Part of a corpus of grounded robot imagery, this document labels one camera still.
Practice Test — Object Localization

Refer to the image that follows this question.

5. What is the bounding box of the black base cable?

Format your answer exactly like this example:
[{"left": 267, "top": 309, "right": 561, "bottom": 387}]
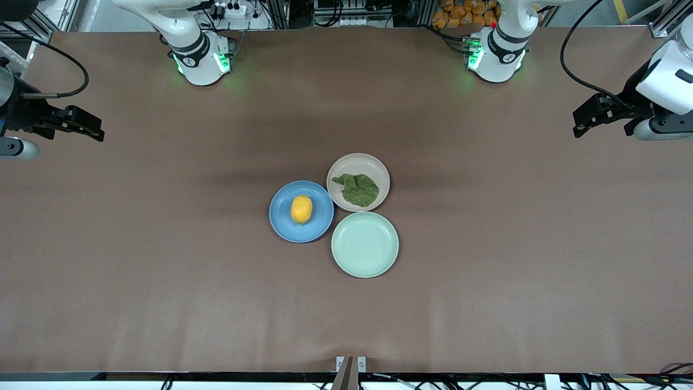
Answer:
[{"left": 422, "top": 24, "right": 467, "bottom": 54}]

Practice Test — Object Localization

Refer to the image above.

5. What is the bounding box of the white power strip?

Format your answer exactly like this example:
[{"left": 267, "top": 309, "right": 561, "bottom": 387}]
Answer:
[{"left": 208, "top": 0, "right": 248, "bottom": 20}]

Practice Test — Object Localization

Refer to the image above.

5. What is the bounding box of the light green plate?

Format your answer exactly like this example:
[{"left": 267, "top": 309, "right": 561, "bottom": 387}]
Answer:
[{"left": 331, "top": 211, "right": 400, "bottom": 279}]

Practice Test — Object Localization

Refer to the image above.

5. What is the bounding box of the aluminium frame profile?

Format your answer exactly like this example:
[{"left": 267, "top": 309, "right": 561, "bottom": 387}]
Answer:
[
  {"left": 649, "top": 0, "right": 693, "bottom": 38},
  {"left": 30, "top": 4, "right": 55, "bottom": 45}
]

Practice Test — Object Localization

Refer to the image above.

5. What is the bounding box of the bag of oranges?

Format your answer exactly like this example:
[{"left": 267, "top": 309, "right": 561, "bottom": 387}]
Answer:
[{"left": 432, "top": 0, "right": 501, "bottom": 29}]

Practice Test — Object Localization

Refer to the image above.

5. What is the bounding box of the yellow lemon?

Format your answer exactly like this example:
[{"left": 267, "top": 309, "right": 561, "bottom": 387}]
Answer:
[{"left": 291, "top": 195, "right": 313, "bottom": 225}]

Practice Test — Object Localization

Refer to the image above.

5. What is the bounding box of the pink plate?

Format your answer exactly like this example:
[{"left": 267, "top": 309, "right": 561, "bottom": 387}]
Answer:
[{"left": 326, "top": 153, "right": 390, "bottom": 212}]

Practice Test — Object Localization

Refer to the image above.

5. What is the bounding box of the metal camera bracket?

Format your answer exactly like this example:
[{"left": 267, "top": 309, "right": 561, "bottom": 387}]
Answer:
[{"left": 331, "top": 356, "right": 368, "bottom": 390}]

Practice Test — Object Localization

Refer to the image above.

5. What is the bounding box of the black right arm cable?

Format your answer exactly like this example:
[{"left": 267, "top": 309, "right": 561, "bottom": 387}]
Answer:
[{"left": 0, "top": 22, "right": 90, "bottom": 100}]

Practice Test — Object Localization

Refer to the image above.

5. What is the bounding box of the blue plate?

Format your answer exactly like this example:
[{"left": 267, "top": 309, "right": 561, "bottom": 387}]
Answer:
[{"left": 269, "top": 180, "right": 335, "bottom": 243}]

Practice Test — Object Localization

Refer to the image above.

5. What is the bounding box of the green lettuce leaf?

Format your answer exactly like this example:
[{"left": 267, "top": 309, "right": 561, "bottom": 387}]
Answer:
[{"left": 332, "top": 173, "right": 380, "bottom": 207}]

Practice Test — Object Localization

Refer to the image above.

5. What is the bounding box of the brown table mat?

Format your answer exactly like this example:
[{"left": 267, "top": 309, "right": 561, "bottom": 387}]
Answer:
[{"left": 0, "top": 24, "right": 693, "bottom": 375}]

